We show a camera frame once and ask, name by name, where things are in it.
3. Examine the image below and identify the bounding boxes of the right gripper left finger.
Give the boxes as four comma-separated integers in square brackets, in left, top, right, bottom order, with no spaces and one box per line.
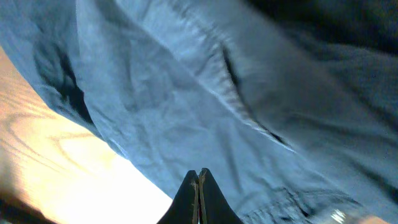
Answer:
[157,170,199,224]

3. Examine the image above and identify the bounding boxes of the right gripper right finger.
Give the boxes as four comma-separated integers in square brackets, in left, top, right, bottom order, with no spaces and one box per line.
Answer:
[198,168,243,224]

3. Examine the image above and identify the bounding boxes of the navy blue shorts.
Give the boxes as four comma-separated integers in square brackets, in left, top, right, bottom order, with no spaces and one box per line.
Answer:
[1,0,397,223]

